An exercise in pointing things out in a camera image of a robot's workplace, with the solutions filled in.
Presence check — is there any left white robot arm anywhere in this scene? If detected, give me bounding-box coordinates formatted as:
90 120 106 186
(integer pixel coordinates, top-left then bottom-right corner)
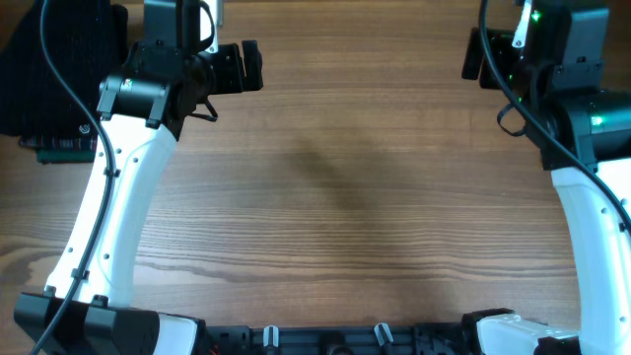
14 40 263 354

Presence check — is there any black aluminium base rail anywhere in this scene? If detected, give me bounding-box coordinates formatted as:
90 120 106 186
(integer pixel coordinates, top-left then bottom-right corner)
207 322 472 355

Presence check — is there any plaid folded shirt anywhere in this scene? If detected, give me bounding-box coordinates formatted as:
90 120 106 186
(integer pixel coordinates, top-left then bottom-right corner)
19 136 99 151

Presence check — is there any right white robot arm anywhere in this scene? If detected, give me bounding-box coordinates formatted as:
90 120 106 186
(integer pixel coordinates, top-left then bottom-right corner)
461 28 630 354

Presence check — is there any black knit skirt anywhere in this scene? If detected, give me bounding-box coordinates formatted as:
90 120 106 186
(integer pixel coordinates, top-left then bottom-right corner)
1 0 128 139

